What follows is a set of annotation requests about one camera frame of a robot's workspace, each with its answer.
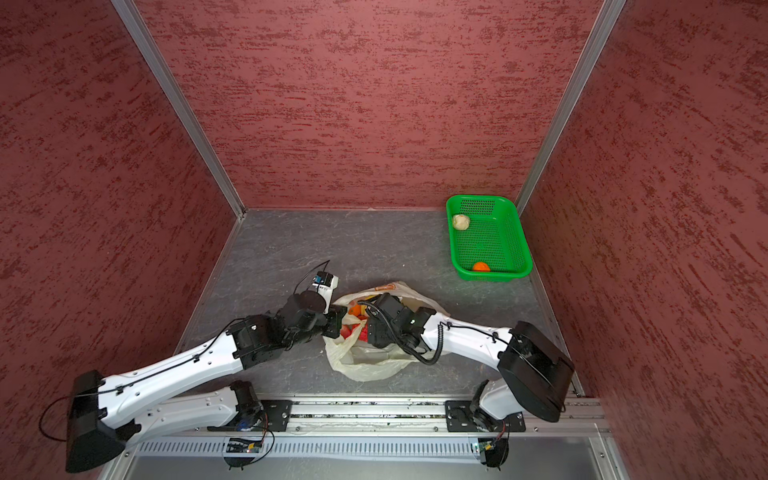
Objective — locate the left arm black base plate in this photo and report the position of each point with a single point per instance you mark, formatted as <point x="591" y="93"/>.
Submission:
<point x="258" y="417"/>

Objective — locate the aluminium corner post left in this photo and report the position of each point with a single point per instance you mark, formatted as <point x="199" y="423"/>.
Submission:
<point x="135" y="25"/>

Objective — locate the beige round fruit in basket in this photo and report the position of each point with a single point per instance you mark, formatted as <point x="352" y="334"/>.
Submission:
<point x="461" y="222"/>

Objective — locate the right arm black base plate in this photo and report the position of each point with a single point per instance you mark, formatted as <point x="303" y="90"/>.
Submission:
<point x="463" y="417"/>

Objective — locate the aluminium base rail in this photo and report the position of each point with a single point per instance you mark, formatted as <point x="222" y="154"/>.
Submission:
<point x="419" y="415"/>

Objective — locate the controller board with wires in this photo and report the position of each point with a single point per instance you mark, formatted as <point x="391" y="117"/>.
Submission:
<point x="493" y="452"/>
<point x="241" y="452"/>

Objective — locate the green plastic basket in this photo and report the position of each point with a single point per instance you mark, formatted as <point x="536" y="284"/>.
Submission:
<point x="495" y="237"/>

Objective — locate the left controller board with wires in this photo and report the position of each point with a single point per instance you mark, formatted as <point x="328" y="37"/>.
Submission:
<point x="241" y="452"/>

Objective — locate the aluminium corner post right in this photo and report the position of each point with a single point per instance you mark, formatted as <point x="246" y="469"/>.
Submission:
<point x="601" y="30"/>

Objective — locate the red pepper fruit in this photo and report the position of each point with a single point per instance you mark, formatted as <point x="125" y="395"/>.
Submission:
<point x="349" y="332"/>

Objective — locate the perforated cable duct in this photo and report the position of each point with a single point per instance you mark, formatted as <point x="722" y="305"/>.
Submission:
<point x="386" y="448"/>

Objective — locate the translucent yellow plastic bag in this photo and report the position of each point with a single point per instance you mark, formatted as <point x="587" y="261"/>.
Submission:
<point x="360" y="361"/>

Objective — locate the aluminium corner post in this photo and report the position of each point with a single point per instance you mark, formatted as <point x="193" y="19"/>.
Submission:
<point x="601" y="30"/>
<point x="135" y="25"/>

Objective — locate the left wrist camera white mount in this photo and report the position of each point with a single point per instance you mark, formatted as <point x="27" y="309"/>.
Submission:
<point x="324" y="284"/>

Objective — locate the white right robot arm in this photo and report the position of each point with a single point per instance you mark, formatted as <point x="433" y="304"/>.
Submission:
<point x="535" y="373"/>

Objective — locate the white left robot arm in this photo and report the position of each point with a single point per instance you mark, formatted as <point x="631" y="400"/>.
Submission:
<point x="109" y="414"/>

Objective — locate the right controller board with wires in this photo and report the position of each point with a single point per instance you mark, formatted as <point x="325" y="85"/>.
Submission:
<point x="493" y="452"/>

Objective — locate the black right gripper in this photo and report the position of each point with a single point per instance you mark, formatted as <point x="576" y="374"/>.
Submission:
<point x="381" y="330"/>

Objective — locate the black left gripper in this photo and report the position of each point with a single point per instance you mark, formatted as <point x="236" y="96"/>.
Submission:
<point x="335" y="315"/>

